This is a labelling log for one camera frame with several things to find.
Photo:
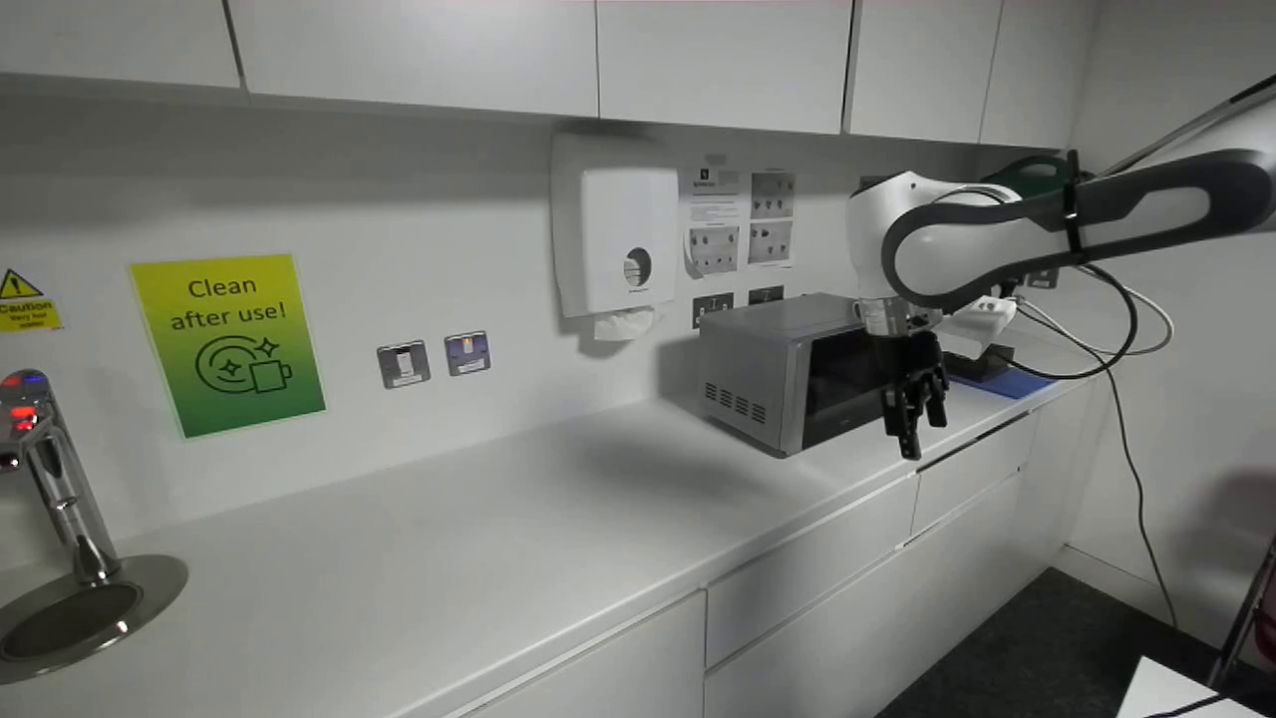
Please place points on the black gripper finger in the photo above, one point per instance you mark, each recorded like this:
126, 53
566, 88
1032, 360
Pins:
901, 427
936, 407

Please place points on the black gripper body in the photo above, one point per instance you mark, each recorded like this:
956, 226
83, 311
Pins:
913, 370

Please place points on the silver microwave oven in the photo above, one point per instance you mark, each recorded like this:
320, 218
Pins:
792, 372

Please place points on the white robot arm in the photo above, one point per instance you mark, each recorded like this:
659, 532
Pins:
929, 249

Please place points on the blue cloth on counter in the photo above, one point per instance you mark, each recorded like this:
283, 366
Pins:
1009, 384

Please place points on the white lower cabinet drawers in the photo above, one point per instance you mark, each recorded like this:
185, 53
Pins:
689, 577

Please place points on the white instruction poster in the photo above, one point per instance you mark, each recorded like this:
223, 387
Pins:
734, 218

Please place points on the green first aid box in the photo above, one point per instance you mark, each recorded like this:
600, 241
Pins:
1033, 171

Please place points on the white upper cabinets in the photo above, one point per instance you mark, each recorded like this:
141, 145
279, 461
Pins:
901, 68

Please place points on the white paper towel dispenser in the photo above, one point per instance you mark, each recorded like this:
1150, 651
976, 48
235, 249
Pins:
613, 231

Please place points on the green clean after use sign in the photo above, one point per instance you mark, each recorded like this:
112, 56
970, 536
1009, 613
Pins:
231, 342

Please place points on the chrome water tap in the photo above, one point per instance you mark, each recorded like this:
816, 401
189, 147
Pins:
41, 444

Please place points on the yellow warning sticker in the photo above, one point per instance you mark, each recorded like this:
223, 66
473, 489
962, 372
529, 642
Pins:
27, 303

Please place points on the black double wall socket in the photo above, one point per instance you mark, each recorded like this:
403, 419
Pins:
711, 303

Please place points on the blue wall switch plate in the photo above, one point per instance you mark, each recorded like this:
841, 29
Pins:
469, 351

